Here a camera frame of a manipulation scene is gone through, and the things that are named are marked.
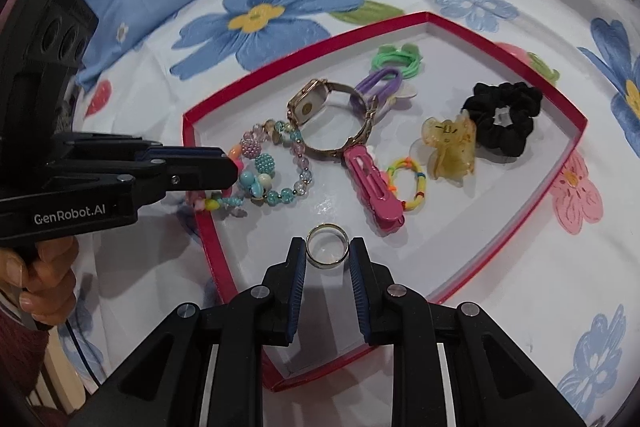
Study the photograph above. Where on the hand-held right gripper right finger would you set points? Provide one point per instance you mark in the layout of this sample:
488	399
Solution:
359	279

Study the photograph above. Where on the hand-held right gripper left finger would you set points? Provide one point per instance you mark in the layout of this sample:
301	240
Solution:
298	279

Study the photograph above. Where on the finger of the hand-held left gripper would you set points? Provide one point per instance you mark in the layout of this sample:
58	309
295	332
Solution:
185	153
200	174

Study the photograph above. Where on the pink hair clip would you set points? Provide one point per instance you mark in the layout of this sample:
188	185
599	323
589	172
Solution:
380	202

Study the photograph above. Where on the red shallow box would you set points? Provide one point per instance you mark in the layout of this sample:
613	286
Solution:
450	227

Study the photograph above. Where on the gold wristwatch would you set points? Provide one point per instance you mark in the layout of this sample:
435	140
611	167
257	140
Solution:
306	107

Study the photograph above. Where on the yellow claw clip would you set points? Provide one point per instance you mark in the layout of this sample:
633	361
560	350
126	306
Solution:
450	152

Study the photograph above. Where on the person's left forearm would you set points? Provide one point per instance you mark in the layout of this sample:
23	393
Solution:
20	352

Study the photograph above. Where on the person's left hand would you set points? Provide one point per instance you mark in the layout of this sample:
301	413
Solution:
45	277

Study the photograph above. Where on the floral bedsheet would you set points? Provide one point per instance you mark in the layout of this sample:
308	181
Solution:
525	282

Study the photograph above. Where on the black scrunchie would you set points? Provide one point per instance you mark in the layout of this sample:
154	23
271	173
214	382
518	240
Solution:
520	127

